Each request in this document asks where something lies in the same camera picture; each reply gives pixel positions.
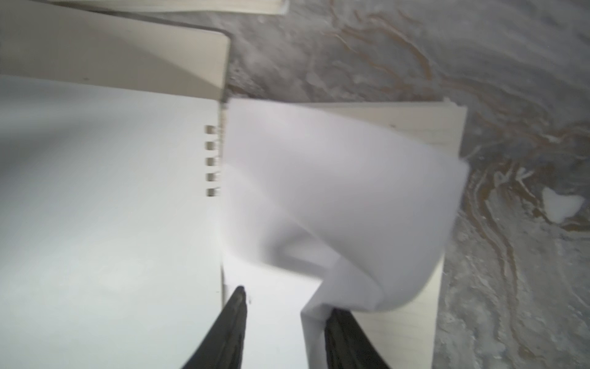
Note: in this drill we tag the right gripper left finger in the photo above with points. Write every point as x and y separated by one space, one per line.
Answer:
223 345

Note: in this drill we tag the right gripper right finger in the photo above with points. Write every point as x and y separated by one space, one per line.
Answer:
347 346

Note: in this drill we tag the large cream notebook blue label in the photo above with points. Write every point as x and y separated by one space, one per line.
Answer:
135 198

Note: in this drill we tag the cream spiral notebook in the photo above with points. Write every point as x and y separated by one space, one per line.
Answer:
257 7

